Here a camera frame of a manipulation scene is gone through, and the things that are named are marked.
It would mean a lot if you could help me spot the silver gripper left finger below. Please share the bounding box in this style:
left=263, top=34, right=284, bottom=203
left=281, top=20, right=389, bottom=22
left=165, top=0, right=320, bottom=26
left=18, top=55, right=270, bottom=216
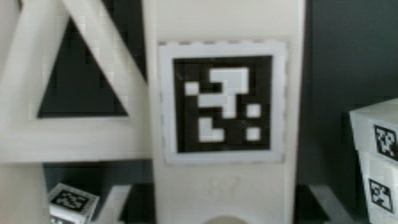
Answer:
left=94, top=183, right=156, bottom=224

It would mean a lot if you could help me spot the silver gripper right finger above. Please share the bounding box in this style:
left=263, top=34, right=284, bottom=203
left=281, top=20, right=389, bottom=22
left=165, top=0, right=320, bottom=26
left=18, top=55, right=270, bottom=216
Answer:
left=295, top=185, right=355, bottom=224

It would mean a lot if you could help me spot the white chair side plank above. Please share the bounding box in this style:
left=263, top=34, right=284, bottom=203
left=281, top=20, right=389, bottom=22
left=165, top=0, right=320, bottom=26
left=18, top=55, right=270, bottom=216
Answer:
left=0, top=0, right=151, bottom=224
left=144, top=0, right=306, bottom=224

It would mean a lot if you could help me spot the white chair seat part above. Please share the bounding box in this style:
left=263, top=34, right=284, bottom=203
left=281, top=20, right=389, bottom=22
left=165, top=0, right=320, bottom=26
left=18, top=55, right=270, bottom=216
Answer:
left=350, top=98, right=398, bottom=224

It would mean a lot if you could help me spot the white chair side plank front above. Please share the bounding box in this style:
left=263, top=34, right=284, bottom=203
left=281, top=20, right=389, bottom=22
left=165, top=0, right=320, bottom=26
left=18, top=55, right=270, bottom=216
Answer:
left=144, top=0, right=306, bottom=224

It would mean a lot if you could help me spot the white tagged cube left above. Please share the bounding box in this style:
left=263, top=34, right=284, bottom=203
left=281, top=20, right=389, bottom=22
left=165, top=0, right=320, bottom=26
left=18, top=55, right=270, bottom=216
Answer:
left=48, top=183, right=100, bottom=224

